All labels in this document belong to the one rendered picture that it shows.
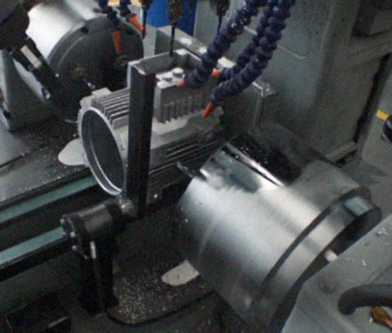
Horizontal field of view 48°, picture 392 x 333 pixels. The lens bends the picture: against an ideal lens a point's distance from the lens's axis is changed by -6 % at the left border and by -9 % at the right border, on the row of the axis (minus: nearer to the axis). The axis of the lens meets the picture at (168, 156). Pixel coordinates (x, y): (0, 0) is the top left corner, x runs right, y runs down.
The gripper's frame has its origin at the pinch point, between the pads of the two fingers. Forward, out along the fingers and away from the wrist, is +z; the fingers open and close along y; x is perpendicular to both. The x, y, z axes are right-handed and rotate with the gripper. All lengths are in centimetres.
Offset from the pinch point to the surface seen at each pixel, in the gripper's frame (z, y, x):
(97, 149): 14.7, 0.2, 0.9
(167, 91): 3.8, -10.8, -13.0
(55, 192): 14.4, -0.8, 12.2
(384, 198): 60, -33, -43
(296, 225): 0.5, -42.6, -9.0
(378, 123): 212, 40, -147
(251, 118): 13.3, -19.0, -21.1
